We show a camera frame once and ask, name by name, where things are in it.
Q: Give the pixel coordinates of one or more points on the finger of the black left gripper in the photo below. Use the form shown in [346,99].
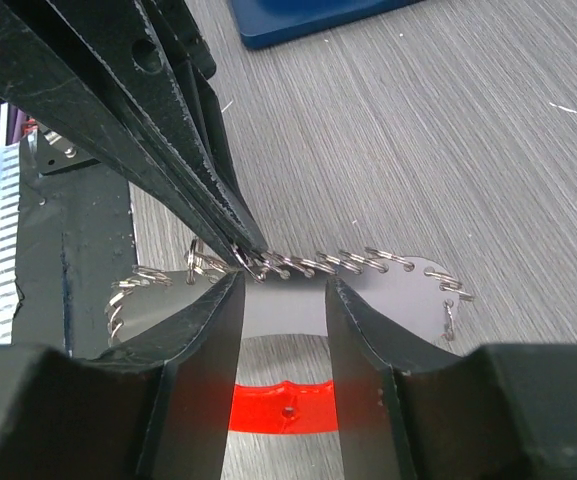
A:
[46,71]
[159,67]

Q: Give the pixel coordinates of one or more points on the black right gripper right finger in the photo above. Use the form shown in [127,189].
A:
[407,409]

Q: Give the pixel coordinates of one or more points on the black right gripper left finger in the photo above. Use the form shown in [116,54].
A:
[156,406]

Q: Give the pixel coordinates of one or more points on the red plastic handle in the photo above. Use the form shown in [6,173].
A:
[286,408]

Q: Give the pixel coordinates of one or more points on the blue tray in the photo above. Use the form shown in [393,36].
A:
[266,23]

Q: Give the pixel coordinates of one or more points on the white slotted cable duct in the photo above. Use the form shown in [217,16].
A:
[9,218]

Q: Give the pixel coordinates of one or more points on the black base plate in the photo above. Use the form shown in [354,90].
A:
[75,238]

